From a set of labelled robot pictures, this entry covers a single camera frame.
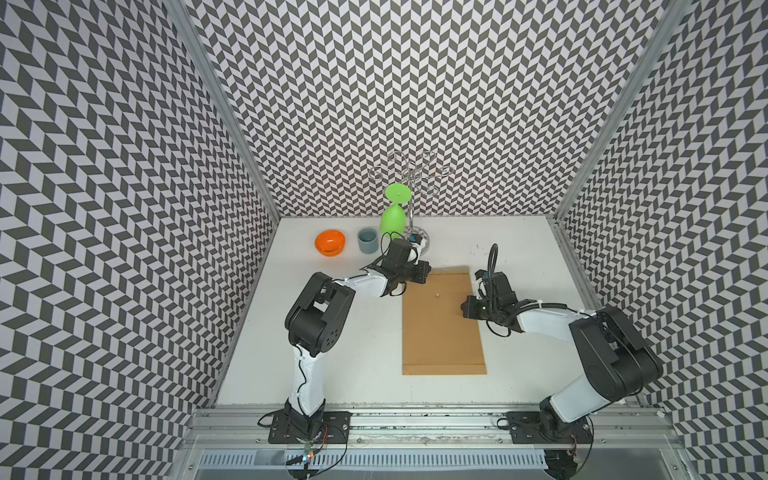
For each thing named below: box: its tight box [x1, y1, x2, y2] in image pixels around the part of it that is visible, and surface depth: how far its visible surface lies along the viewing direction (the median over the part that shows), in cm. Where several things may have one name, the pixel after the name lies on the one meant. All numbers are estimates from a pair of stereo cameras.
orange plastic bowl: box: [314, 230, 346, 257], surface depth 108 cm
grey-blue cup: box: [358, 228, 379, 254], surface depth 109 cm
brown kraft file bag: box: [402, 266, 487, 376], surface depth 91 cm
